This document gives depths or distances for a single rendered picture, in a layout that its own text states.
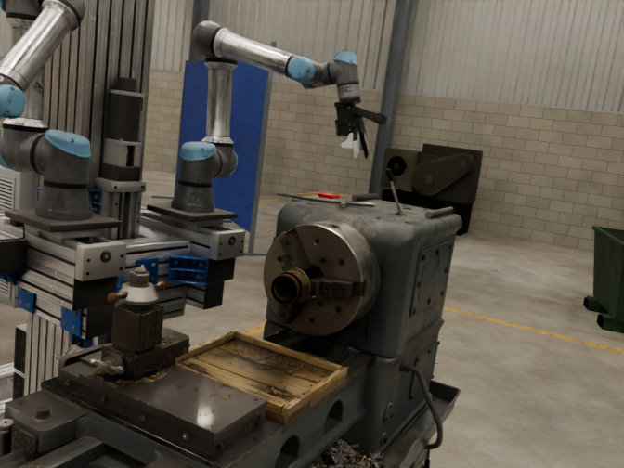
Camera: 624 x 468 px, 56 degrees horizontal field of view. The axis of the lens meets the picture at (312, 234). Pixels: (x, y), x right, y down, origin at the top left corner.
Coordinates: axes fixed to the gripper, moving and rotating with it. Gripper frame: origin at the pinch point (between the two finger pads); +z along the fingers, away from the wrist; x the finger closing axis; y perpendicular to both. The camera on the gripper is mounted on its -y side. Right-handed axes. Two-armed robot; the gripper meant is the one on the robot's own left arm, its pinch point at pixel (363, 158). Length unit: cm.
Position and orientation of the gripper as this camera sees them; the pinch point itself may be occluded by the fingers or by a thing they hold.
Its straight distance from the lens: 199.0
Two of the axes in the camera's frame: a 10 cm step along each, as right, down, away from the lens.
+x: -3.3, 1.2, -9.4
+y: -9.4, 0.9, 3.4
